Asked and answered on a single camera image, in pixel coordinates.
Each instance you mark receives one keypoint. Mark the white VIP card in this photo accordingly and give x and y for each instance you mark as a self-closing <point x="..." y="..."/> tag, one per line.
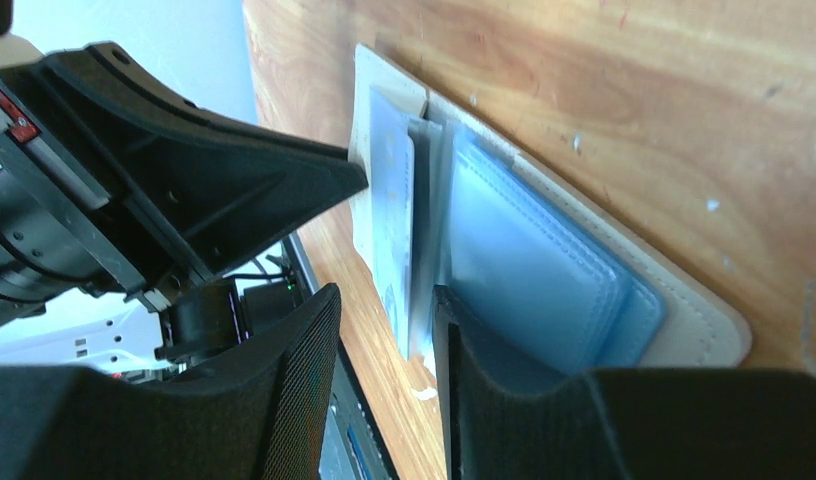
<point x="392" y="190"/>

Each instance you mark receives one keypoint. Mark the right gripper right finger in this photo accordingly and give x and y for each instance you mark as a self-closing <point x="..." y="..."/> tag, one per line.
<point x="507" y="416"/>

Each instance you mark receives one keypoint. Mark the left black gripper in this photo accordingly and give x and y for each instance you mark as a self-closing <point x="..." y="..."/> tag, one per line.
<point x="112" y="182"/>

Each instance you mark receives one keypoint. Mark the white leather card holder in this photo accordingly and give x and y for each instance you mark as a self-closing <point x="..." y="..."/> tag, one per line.
<point x="538" y="262"/>

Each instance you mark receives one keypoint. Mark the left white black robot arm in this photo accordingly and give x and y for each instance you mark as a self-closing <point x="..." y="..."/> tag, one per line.
<point x="116" y="333"/>

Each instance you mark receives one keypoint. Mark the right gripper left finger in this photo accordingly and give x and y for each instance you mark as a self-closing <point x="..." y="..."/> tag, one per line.
<point x="256" y="411"/>

